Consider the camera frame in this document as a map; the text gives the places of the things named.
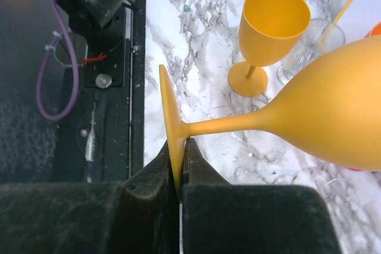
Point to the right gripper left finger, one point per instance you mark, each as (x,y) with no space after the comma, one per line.
(140,215)

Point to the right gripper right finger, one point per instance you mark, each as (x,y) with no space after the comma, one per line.
(219,217)

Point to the yellow wine glass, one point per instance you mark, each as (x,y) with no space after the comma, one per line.
(330,110)
(268,30)

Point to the clear wine glass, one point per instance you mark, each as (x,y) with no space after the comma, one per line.
(305,51)

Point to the orange plastic wine glass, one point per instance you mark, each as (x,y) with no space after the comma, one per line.
(375,31)

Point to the yellow framed whiteboard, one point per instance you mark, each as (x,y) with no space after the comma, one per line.
(348,7)

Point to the black front mounting rail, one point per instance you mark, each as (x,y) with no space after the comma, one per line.
(101,139)

